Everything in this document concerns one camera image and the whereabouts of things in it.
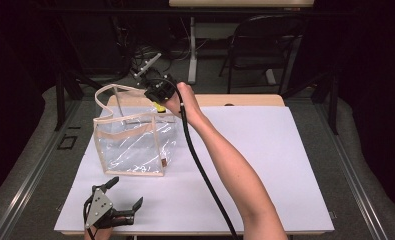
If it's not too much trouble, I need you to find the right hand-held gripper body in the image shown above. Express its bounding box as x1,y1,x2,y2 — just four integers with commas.
131,52,179,105

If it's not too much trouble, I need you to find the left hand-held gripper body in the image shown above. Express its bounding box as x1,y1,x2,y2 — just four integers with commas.
83,187,117,231

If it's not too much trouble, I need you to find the yellow shuttlecock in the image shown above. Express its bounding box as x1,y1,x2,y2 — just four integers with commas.
152,101,167,115

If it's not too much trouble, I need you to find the clear bag with beige trim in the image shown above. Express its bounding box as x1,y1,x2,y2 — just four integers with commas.
93,83,183,178

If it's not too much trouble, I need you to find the person's left hand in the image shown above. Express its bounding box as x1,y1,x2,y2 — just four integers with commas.
83,227,113,240

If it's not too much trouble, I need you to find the person's right hand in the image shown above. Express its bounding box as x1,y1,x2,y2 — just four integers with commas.
162,81,203,128

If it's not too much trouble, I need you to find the white table board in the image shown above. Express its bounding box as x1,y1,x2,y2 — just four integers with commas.
53,105,335,236

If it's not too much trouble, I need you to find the white background desk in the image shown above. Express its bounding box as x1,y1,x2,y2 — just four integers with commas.
168,0,315,86

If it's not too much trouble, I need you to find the wooden table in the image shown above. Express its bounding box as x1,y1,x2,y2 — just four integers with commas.
106,93,286,108

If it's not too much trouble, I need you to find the black metal stand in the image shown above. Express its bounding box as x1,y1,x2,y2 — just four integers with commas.
313,70,340,136
53,68,86,132

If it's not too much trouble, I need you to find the black folding chair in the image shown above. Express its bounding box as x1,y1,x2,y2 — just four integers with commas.
219,14,307,95

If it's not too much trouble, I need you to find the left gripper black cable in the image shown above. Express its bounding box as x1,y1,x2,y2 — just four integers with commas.
82,194,97,240

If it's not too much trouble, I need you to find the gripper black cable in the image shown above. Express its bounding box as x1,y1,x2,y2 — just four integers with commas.
82,194,97,240
151,77,240,240

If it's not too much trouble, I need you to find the bundle of floor cables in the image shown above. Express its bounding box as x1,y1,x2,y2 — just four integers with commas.
109,14,193,84

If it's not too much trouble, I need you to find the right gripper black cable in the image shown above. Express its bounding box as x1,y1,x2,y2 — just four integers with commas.
151,77,240,240

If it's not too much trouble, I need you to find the metal floor rail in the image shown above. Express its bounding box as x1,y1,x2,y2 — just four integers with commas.
0,99,83,240
314,99,390,240

